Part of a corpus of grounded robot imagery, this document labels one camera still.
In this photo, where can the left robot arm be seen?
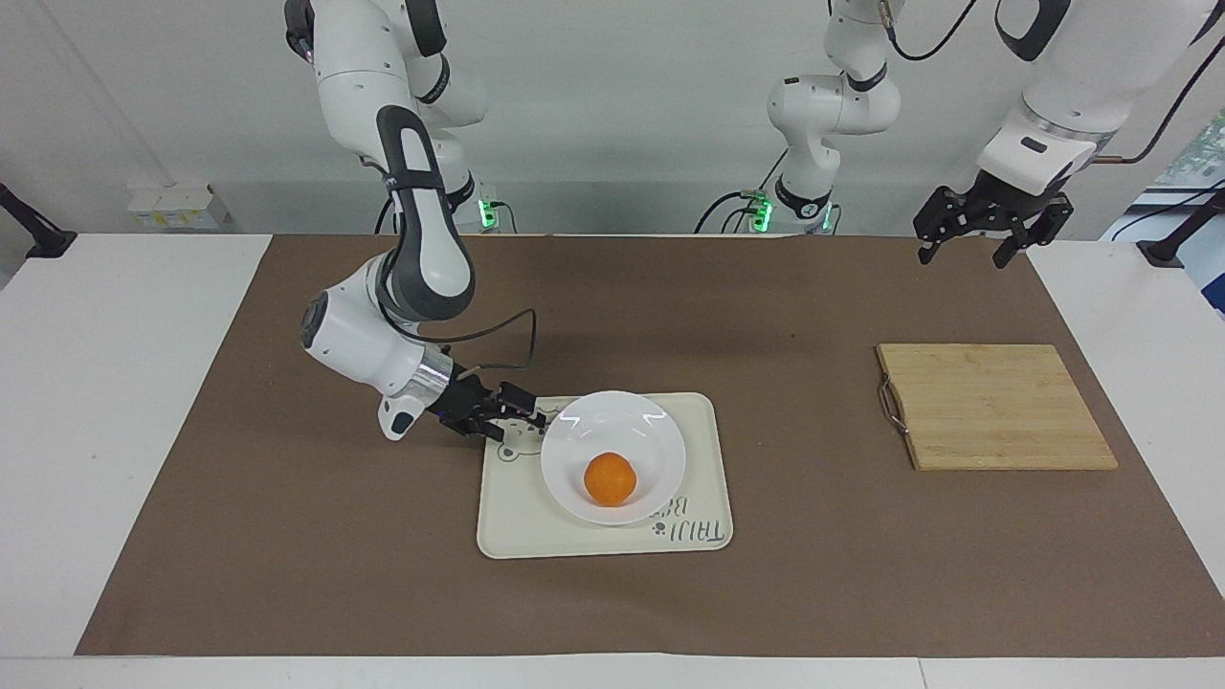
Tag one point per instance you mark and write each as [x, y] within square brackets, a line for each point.
[1053, 105]

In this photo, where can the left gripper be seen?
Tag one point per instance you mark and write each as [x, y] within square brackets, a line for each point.
[1003, 203]

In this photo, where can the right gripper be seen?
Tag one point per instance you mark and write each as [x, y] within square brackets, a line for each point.
[462, 396]

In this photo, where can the white round plate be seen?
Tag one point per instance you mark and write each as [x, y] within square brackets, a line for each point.
[612, 431]

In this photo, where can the orange fruit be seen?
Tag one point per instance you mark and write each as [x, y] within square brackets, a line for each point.
[610, 479]

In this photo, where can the cream plastic tray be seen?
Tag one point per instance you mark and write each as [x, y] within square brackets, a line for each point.
[512, 517]

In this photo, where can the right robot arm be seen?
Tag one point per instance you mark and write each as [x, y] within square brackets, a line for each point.
[421, 239]

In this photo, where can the black stand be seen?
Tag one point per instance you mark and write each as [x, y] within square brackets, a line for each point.
[33, 234]
[1172, 247]

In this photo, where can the bamboo cutting board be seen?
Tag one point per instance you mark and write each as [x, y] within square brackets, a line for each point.
[995, 407]

